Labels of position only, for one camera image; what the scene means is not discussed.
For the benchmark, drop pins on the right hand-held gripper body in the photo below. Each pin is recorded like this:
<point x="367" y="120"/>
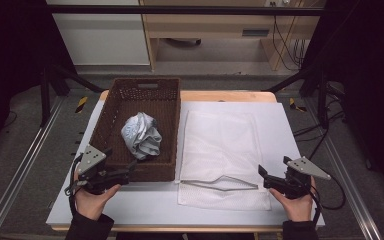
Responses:
<point x="295" y="185"/>

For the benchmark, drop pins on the black frame bar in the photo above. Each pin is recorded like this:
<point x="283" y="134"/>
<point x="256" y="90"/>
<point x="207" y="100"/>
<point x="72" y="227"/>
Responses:
<point x="180" y="10"/>

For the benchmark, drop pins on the black metal stand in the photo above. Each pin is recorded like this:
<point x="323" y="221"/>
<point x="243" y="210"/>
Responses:
<point x="321" y="100"/>
<point x="46" y="96"/>

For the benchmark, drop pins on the black curtain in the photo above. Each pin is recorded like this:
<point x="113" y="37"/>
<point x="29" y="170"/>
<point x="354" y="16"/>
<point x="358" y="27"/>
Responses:
<point x="366" y="66"/>
<point x="10" y="50"/>

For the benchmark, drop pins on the white cabinet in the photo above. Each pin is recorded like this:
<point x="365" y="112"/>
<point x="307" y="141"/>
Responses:
<point x="100" y="40"/>

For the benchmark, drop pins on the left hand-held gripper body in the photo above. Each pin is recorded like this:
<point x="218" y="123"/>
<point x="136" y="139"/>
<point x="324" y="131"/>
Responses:
<point x="91" y="160"/>

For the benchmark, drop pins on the light wooden desk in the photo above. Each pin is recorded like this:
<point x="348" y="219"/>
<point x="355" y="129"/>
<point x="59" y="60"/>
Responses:
<point x="213" y="28"/>

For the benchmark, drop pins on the white cloth sheet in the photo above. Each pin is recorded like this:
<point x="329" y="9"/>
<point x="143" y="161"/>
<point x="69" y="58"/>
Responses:
<point x="220" y="143"/>

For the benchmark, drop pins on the aluminium rail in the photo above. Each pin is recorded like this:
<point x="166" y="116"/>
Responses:
<point x="350" y="186"/>
<point x="16" y="176"/>

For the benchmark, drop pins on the light blue garment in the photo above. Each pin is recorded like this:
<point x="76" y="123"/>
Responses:
<point x="141" y="135"/>

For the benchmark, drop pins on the brown wicker basket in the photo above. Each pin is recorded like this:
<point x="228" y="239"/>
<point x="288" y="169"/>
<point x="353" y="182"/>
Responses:
<point x="140" y="96"/>

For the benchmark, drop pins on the person's right hand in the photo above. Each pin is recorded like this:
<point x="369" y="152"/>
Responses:
<point x="298" y="208"/>

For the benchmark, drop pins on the yellow black tape strip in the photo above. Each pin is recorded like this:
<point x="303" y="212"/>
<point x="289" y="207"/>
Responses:
<point x="295" y="105"/>
<point x="81" y="104"/>

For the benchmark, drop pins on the person's left hand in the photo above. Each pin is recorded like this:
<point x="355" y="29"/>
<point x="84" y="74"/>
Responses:
<point x="91" y="203"/>

